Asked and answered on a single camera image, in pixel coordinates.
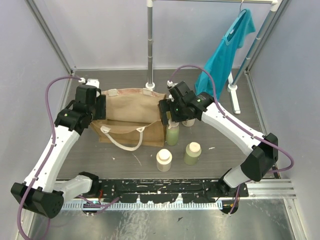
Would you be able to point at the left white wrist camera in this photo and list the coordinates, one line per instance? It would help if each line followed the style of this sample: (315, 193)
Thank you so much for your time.
(90, 82)

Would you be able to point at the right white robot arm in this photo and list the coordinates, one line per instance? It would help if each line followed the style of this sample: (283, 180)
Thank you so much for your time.
(260, 150)

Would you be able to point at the metal clothes rack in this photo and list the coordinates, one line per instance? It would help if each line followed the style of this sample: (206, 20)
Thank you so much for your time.
(232, 81)

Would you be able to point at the green pump dispenser bottle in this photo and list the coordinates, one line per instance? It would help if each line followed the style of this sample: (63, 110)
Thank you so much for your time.
(172, 133)

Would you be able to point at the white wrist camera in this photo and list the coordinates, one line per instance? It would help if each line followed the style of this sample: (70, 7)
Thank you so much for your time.
(90, 82)
(170, 84)

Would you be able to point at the teal t-shirt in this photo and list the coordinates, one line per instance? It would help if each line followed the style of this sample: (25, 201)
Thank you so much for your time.
(220, 64)

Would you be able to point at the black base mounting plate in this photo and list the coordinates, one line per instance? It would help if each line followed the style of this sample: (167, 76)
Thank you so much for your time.
(163, 194)

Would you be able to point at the tan canvas tote bag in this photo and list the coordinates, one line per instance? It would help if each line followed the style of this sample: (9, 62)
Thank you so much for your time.
(132, 119)

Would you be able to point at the olive green bottle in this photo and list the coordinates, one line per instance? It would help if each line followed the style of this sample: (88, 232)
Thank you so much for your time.
(192, 153)

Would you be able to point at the cream short bottle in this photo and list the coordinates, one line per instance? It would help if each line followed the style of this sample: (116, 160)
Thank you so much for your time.
(164, 160)

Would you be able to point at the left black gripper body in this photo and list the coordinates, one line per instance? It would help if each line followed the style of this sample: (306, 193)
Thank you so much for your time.
(100, 107)

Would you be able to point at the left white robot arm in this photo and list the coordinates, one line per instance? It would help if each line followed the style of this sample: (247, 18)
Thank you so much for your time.
(46, 197)

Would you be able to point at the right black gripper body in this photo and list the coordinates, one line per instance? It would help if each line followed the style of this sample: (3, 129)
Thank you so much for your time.
(177, 114)

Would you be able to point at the cream labelled tall bottle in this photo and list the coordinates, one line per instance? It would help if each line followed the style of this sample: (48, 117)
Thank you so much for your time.
(189, 122)

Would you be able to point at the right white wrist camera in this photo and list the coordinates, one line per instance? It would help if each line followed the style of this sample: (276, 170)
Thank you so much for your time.
(170, 84)

